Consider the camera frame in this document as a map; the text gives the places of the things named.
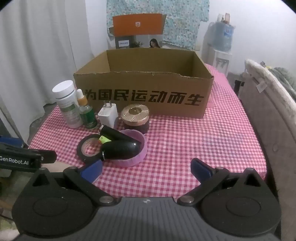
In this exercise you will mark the small clear jar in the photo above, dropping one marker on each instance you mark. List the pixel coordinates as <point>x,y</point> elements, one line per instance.
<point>219,18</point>

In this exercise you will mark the green dropper bottle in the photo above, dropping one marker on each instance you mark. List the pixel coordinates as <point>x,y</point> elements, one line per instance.
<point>89,118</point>

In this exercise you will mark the white charger plug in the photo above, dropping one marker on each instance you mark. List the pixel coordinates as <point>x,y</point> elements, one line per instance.
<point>107,114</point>

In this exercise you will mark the white curtain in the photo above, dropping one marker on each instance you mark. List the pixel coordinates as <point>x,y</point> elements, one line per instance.
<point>34,58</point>

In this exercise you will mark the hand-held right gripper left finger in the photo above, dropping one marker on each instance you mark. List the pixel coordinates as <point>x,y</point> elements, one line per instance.
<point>92,171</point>

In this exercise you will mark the black tape roll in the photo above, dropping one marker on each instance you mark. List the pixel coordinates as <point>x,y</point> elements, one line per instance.
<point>80,148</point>

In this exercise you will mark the orange printed appliance box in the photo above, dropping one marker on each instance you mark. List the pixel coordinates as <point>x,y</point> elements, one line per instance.
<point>136,23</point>

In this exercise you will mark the pink checkered tablecloth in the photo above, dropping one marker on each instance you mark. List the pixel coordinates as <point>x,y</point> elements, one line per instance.
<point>185,139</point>

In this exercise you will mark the white lidded supplement bottle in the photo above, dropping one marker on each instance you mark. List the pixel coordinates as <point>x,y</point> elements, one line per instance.
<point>67,102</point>

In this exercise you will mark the white fleece chair cover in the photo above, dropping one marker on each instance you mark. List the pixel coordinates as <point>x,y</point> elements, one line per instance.
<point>268,83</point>

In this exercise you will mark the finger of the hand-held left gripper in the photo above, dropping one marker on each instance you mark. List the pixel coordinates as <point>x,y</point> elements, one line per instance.
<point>11,141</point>
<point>45,156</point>

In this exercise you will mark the blue floral wall cloth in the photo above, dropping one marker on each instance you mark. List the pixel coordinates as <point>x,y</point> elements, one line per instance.
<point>180,23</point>

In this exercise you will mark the green knitted blanket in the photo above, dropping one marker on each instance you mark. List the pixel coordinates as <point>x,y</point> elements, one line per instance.
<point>284,76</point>

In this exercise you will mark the dark jar with gold lid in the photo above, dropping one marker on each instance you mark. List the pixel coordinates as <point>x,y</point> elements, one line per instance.
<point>135,112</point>

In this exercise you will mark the brown cardboard box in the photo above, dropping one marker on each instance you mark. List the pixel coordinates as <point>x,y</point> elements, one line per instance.
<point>143,97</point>

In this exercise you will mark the white water dispenser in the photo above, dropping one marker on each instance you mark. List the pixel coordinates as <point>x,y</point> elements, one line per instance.
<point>222,61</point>

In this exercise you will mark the black hand grip exerciser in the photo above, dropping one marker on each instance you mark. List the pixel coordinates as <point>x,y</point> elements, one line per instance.
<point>122,150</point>

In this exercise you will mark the small tan bottle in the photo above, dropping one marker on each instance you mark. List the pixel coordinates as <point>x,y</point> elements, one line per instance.
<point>227,18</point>

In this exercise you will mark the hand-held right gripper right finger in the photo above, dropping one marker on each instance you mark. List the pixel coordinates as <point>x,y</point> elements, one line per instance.
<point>200,170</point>

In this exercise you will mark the grey upholstered chair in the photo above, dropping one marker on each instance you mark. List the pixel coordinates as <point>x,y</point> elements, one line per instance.
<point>261,127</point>

